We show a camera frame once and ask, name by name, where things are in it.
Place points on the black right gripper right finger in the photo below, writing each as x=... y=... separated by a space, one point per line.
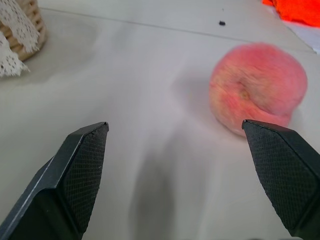
x=282 y=175

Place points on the wicker basket with lace trim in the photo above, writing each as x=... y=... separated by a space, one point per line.
x=17 y=35

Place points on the orange cloth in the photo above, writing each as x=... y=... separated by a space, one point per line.
x=297 y=11

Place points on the small black speck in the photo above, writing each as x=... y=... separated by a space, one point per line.
x=222 y=23

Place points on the pink peach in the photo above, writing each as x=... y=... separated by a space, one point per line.
x=257 y=87

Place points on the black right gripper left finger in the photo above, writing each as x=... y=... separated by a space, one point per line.
x=75 y=180

